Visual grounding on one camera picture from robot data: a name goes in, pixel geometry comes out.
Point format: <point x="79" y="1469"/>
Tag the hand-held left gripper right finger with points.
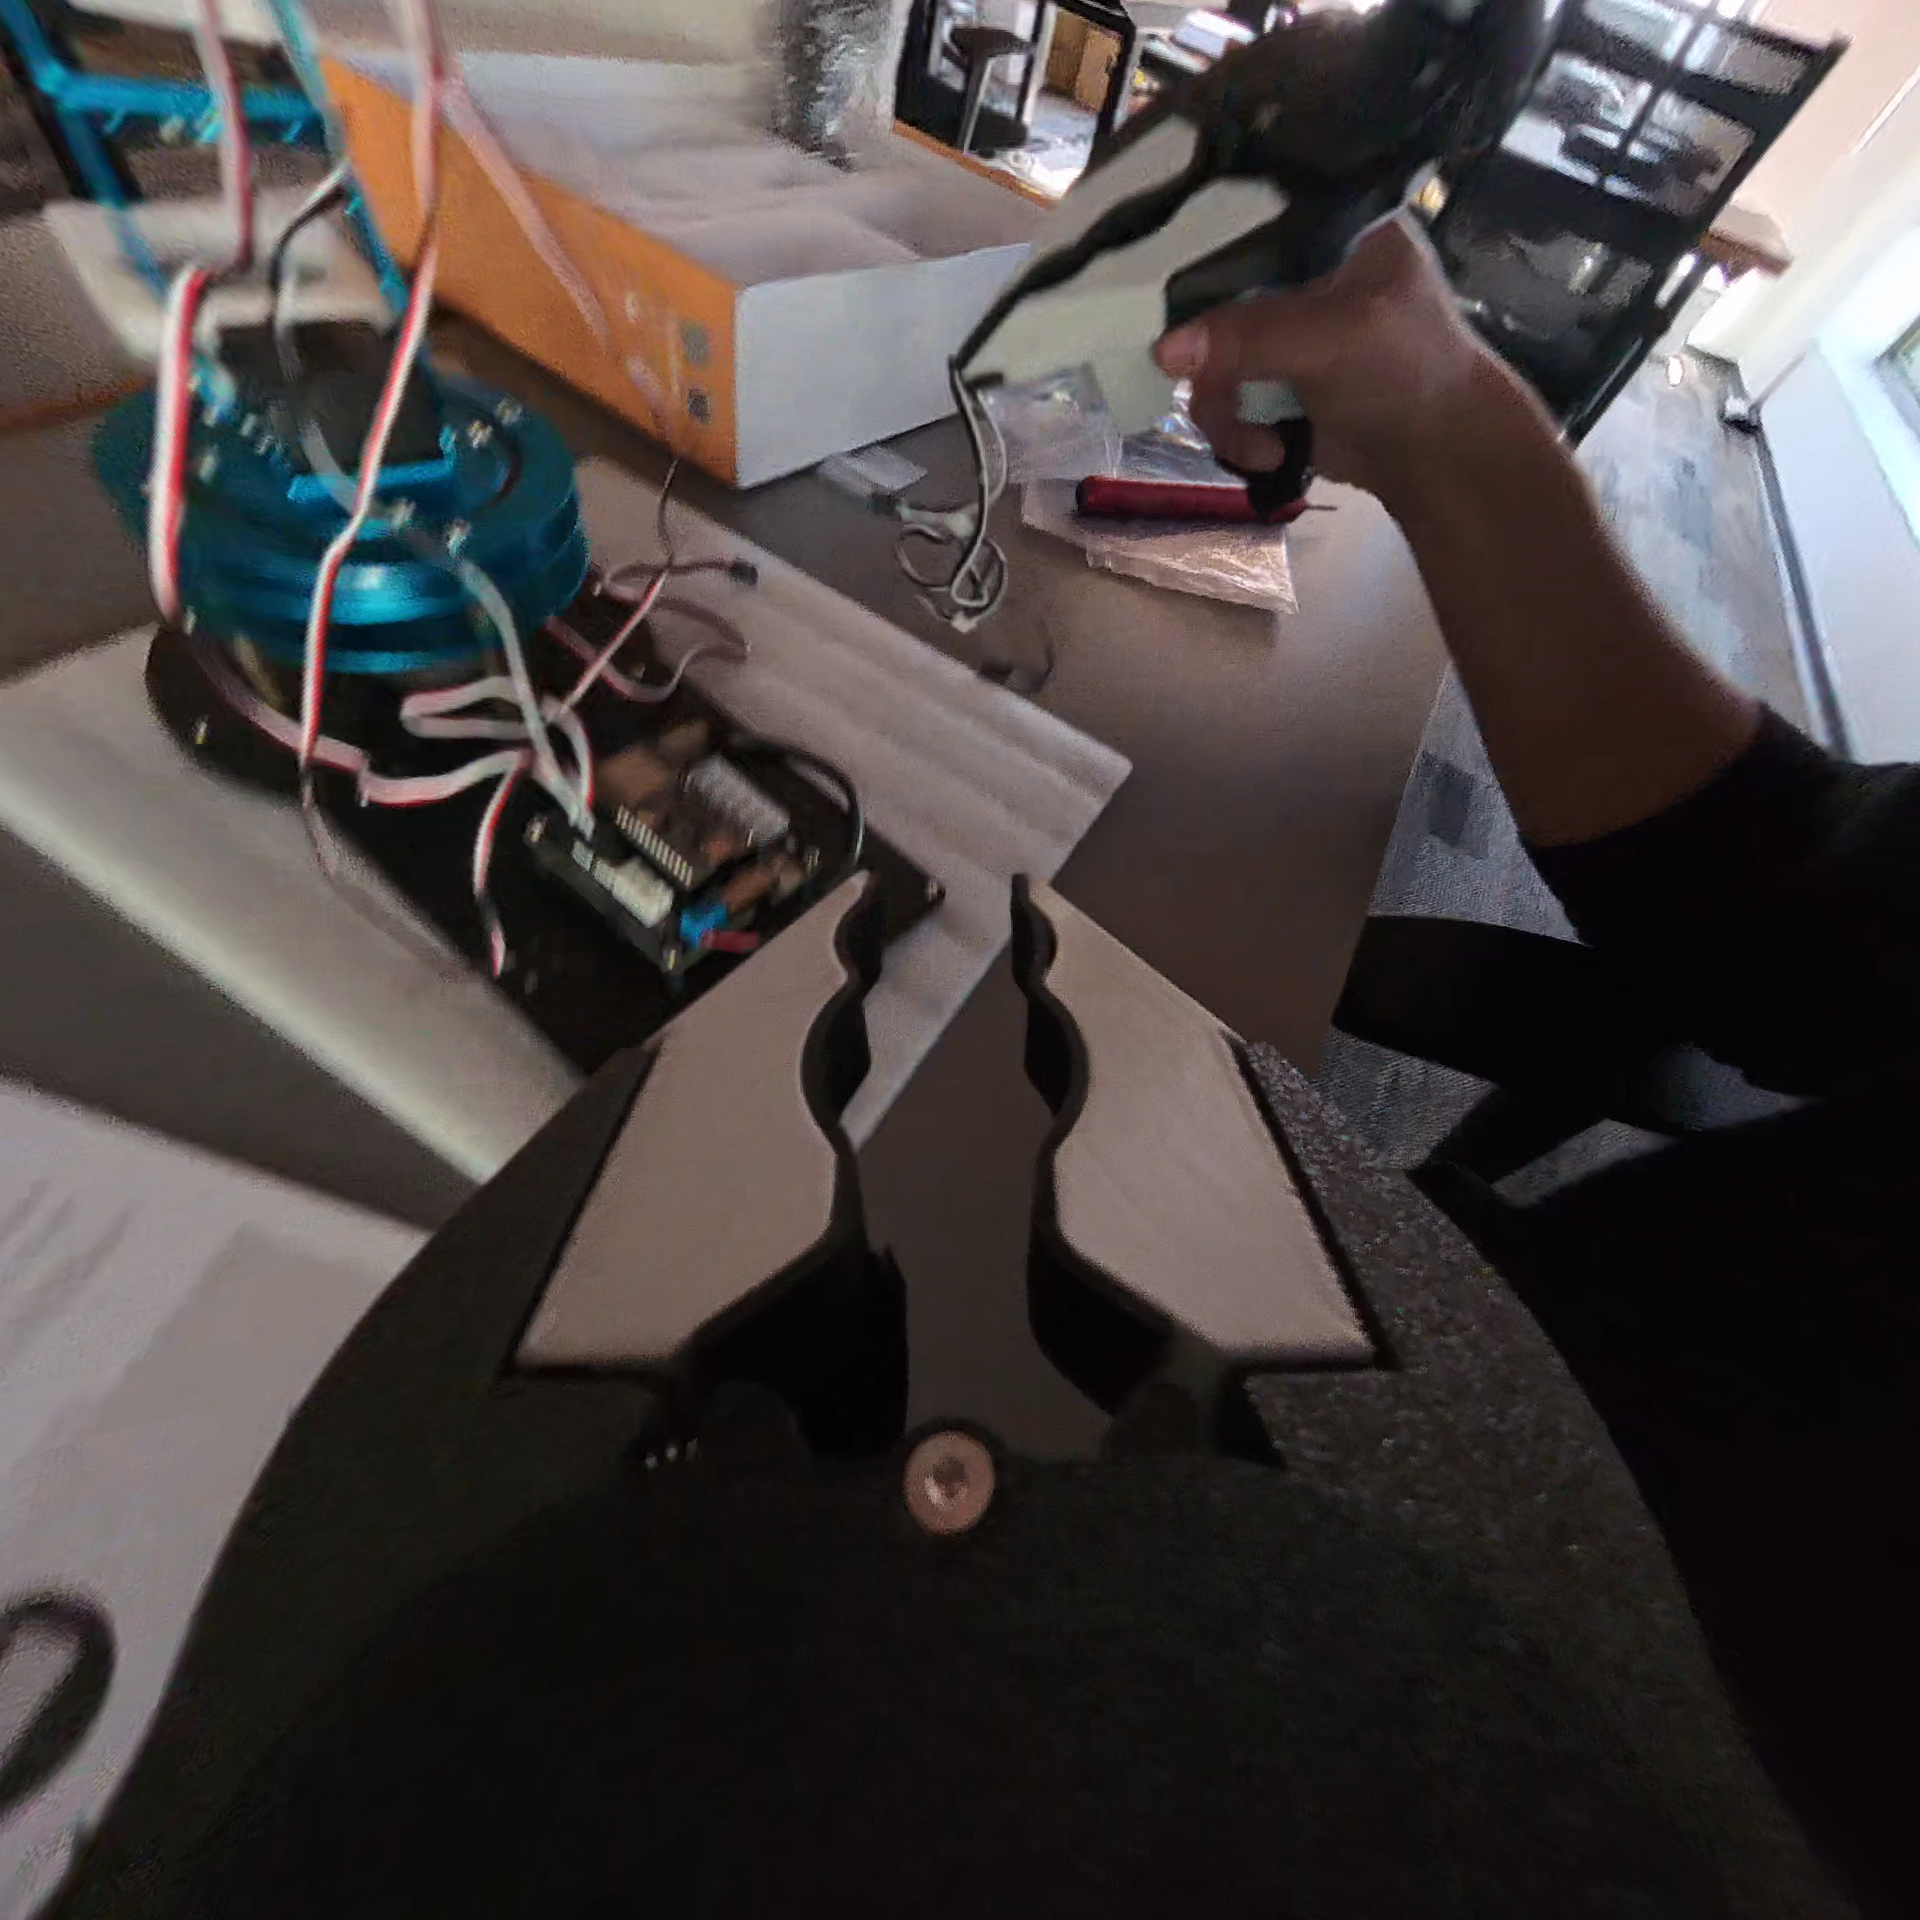
<point x="1200" y="1201"/>

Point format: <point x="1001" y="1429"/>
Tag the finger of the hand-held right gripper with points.
<point x="1133" y="173"/>
<point x="1110" y="317"/>

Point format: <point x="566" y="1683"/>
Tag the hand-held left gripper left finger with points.
<point x="705" y="1201"/>

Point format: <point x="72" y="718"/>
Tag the control circuit board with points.
<point x="676" y="855"/>

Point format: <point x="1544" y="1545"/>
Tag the person's right forearm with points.
<point x="1576" y="675"/>

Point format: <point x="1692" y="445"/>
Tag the wood edged office desk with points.
<point x="975" y="61"/>

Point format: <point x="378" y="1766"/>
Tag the person's right hand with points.
<point x="1381" y="359"/>

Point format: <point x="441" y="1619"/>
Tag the flat clear plastic bag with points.
<point x="1200" y="563"/>

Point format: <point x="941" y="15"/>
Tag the orange white cardboard box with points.
<point x="840" y="345"/>

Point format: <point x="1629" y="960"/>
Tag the black mesh office chair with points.
<point x="1650" y="194"/>

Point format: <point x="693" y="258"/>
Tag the small clear parts bag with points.
<point x="869" y="473"/>

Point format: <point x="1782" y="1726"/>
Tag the bubble wrap bag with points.
<point x="833" y="77"/>

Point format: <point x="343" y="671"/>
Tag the white foam sheet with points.
<point x="932" y="720"/>

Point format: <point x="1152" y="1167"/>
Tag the instruction booklet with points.
<point x="149" y="1349"/>

